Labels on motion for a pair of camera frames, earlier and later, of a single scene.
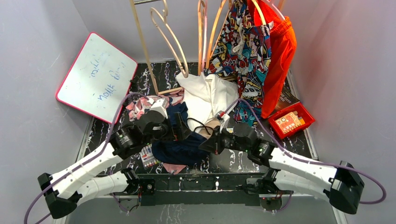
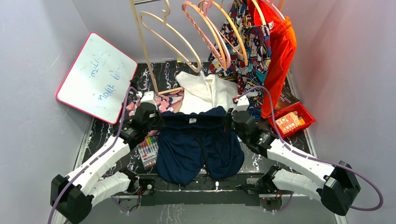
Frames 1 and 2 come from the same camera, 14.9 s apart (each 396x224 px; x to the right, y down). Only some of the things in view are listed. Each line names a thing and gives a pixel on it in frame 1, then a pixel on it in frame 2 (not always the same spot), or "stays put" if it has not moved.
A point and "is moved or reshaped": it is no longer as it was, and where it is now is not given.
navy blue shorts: [187, 151] is moved or reshaped
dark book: [286, 97] stays put
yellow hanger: [262, 17] stays put
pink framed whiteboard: [98, 80] stays put
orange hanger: [212, 34] -> [215, 3]
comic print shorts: [242, 53] stays put
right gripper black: [213, 144] -> [230, 116]
